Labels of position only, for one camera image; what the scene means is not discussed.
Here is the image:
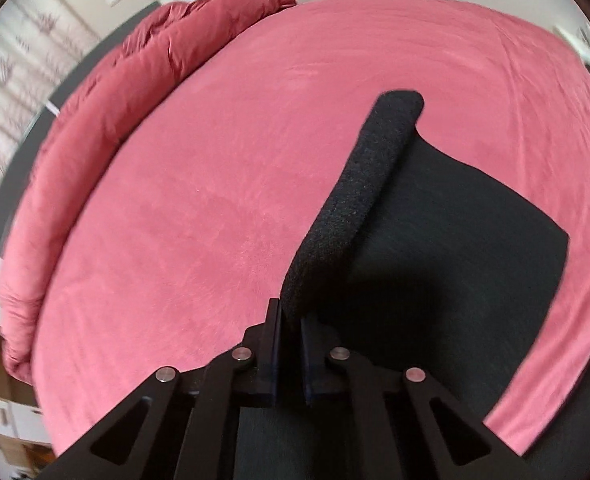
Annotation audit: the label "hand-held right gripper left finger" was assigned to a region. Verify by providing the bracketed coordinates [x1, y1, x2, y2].
[37, 299, 282, 480]

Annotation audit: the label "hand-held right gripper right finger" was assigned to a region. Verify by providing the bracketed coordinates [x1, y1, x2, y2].
[300, 315, 523, 480]

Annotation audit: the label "black pants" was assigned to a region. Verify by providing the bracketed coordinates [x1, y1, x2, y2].
[235, 90, 571, 480]

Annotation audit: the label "red bed sheet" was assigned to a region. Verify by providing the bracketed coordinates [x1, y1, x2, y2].
[32, 0, 590, 461]

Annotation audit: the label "white shelf unit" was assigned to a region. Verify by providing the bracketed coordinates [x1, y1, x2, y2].
[0, 395, 46, 442]

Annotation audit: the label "wooden bedside shelf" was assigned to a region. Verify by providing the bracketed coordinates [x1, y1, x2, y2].
[0, 327, 58, 463]

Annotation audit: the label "pink duvet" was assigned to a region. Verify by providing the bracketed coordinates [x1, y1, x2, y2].
[0, 0, 301, 386]

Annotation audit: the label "dark grey headboard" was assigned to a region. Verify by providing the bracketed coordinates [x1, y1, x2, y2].
[0, 0, 158, 256]

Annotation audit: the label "patterned curtain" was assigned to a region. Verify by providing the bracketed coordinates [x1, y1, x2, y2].
[0, 0, 100, 241]

